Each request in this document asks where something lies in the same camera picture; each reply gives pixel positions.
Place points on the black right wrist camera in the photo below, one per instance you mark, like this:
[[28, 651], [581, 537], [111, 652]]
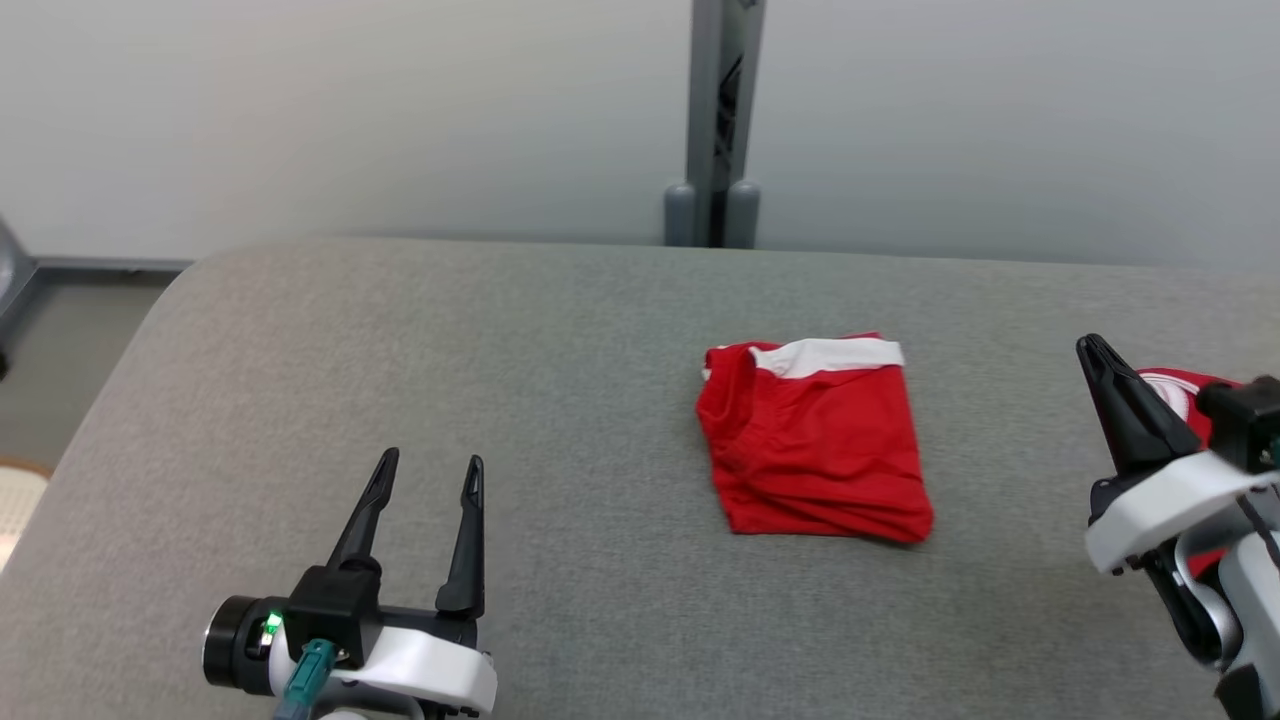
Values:
[[1245, 420]]

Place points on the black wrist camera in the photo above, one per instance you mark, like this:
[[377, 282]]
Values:
[[335, 610], [1245, 420]]

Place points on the grey partition post with feet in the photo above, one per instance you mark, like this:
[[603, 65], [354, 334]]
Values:
[[705, 100]]

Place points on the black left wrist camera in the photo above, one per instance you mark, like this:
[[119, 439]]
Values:
[[335, 610]]

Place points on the red shorts with white stripe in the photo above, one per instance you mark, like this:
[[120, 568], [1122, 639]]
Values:
[[820, 450]]

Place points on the red jersey with white sleeves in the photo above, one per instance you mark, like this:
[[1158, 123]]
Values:
[[1190, 385]]

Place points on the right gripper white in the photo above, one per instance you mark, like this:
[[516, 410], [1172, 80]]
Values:
[[1150, 505]]

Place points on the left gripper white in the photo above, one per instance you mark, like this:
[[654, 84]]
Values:
[[430, 665]]

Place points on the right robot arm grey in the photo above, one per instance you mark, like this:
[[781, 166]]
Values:
[[1260, 620]]

